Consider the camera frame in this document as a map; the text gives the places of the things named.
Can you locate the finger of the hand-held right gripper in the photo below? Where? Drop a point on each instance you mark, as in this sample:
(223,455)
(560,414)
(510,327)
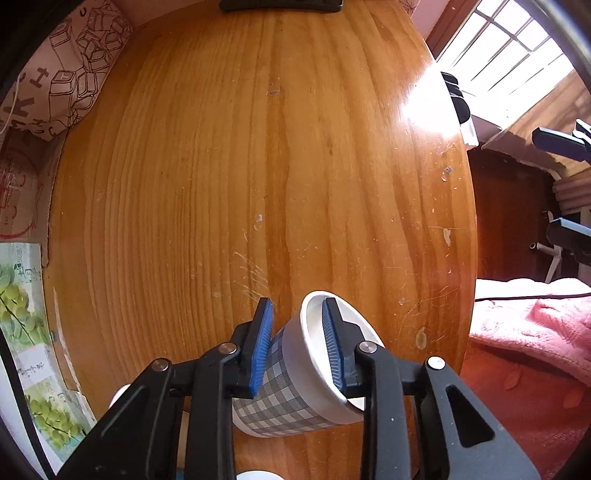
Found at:
(563,141)
(570,237)

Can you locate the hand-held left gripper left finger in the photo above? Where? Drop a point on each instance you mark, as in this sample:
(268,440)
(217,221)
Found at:
(259,355)

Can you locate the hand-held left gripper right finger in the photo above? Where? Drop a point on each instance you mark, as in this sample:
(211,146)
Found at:
(333,355)

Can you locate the grey checked white cup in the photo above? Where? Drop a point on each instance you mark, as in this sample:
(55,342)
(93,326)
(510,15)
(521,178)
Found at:
(302,350)

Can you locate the white stand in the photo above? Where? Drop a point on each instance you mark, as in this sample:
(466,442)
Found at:
(551,258)

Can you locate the pink fluffy blanket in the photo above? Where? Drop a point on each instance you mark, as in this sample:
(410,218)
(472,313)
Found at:
(540,325)

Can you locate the barred window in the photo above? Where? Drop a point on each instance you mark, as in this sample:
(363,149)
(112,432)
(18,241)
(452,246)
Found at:
(503,50)

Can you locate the black clips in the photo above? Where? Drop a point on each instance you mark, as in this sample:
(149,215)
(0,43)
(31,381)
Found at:
(457,99)

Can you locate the white round object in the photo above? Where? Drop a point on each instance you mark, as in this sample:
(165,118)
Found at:
(256,475)

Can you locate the red patterned bed cover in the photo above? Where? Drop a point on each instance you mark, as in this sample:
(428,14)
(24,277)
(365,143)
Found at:
(526,415)

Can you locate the green grape printed box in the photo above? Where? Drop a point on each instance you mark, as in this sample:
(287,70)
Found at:
(32,332)

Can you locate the cardboard box with red print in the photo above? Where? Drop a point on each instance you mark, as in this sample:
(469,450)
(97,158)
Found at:
(21,184)

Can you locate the flat black device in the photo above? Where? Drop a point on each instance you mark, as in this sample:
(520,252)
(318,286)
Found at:
(281,4)

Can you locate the line-drawing printed cloth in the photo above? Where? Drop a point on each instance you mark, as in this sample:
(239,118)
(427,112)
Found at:
(69,69)

